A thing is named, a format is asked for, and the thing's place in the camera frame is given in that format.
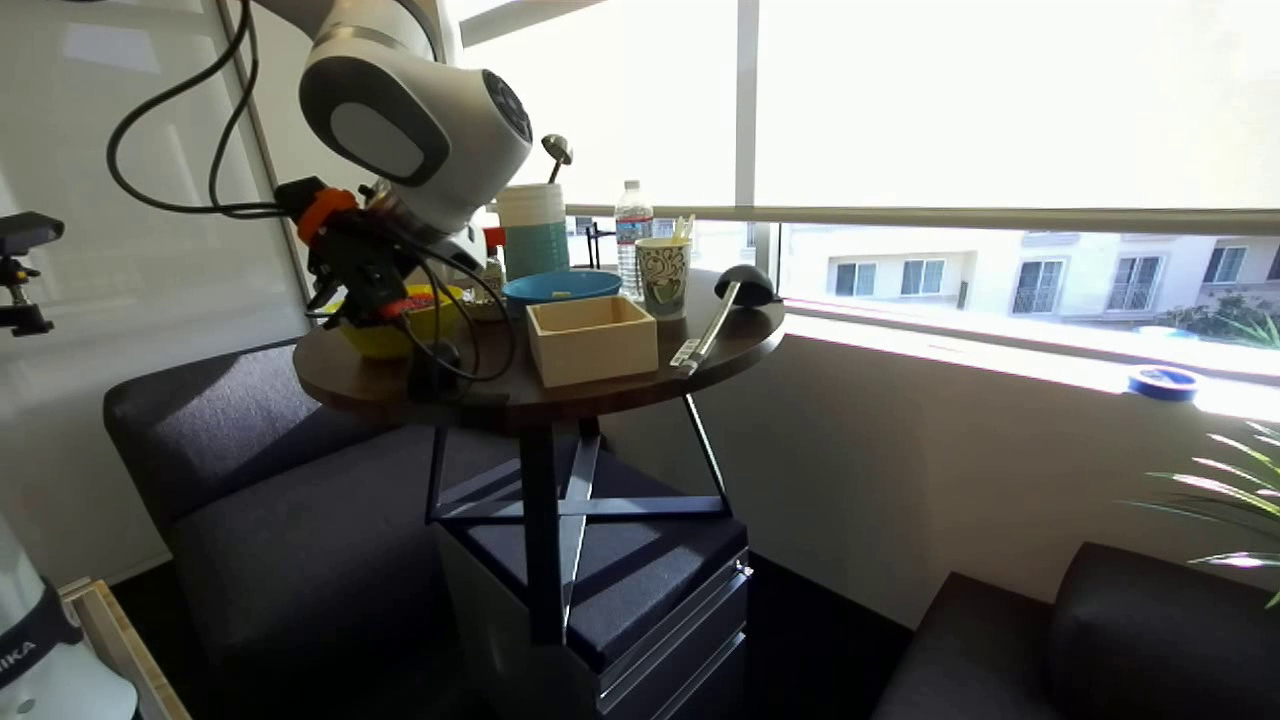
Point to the white base with black band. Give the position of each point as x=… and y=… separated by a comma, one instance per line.
x=55, y=664

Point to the light wooden frame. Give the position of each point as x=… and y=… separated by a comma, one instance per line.
x=127, y=653

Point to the white glass board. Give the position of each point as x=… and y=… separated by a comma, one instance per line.
x=81, y=267

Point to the small black object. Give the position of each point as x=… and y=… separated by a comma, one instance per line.
x=429, y=376

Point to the light wooden box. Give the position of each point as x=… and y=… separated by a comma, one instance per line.
x=593, y=353

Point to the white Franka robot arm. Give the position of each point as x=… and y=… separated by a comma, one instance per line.
x=414, y=120

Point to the wide white roller blind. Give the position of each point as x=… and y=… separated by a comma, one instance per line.
x=1013, y=101

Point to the metal utensil in mug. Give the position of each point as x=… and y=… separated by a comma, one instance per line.
x=558, y=145

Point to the dark filing cabinet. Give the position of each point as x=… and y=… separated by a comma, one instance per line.
x=665, y=626

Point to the patterned paper cup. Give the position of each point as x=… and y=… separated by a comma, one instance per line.
x=663, y=276

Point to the jar with red lid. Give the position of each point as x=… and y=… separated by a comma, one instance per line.
x=495, y=260

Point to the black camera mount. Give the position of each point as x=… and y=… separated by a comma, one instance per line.
x=22, y=313

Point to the green potted plant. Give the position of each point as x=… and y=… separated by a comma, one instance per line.
x=1235, y=492

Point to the black armchair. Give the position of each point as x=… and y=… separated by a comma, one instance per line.
x=1135, y=640

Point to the dark grey sofa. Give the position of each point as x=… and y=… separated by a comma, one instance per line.
x=265, y=532

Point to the blue bowl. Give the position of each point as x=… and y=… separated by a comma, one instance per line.
x=563, y=284

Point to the round wooden table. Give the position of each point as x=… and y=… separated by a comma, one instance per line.
x=536, y=532

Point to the narrow white roller blind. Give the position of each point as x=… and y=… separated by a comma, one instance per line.
x=641, y=94

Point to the black bar camera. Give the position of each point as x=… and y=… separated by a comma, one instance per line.
x=30, y=232

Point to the clear water bottle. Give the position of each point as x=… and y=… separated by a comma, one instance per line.
x=632, y=226

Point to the white building outside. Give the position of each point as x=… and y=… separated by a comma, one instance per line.
x=934, y=273

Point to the grey window frame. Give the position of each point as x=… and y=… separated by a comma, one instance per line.
x=746, y=104

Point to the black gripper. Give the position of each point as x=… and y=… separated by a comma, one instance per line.
x=365, y=254

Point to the blue tape roll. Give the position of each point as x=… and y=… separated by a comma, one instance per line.
x=1163, y=381

